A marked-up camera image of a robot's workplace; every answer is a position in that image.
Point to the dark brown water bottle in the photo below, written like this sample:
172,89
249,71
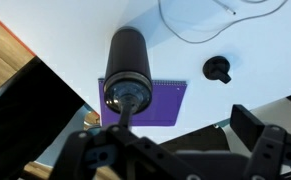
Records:
128,56

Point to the black jacket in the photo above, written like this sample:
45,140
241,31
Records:
21,116

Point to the small black knob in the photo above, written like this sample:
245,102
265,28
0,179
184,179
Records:
215,68

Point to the purple spiral notebook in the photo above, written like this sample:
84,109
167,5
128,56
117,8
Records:
166,103

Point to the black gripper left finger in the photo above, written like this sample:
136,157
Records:
85,156

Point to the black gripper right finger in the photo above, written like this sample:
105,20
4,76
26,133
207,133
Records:
268,150

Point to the teal seat white back chair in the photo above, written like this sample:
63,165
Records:
75,120

